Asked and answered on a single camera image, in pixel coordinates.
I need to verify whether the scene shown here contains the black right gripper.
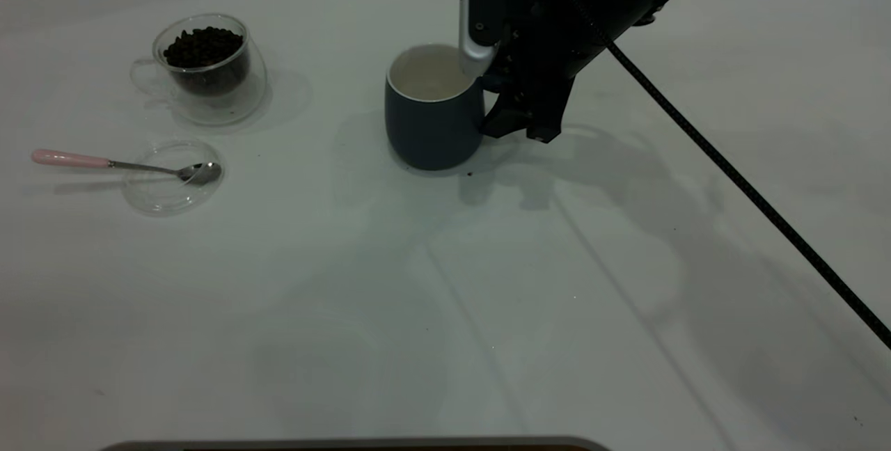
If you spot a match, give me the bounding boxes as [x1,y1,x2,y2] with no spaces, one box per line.
[479,0,592,145]

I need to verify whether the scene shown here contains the dark blue grey ceramic mug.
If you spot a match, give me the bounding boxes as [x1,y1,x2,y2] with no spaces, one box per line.
[384,44,503,172]

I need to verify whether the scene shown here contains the pink handled metal spoon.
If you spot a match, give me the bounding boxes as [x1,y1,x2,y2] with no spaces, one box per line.
[31,149,223,185]

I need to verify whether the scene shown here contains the dark coffee beans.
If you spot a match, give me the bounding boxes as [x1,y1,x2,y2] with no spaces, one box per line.
[163,26,250,97]

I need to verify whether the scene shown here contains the clear glass lid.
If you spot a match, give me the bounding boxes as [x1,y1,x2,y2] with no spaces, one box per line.
[123,140,225,216]

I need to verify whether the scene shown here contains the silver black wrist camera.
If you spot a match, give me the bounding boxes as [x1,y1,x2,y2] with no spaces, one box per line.
[457,0,507,80]

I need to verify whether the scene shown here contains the black braided cable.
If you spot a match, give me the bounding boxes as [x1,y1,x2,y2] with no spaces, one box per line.
[542,0,891,351]

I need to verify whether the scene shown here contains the clear double wall glass cup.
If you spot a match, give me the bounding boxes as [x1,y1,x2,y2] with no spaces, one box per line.
[129,13,268,127]

